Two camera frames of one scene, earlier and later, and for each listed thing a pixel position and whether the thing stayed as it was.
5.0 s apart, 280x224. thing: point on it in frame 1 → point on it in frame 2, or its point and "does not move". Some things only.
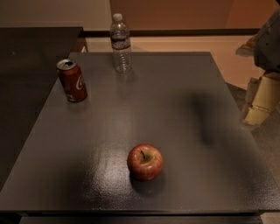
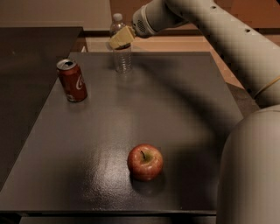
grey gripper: x=269 y=49 → x=140 y=24
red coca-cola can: x=73 y=80 does not move
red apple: x=145 y=162 does not move
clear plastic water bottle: x=121 y=45 does not move
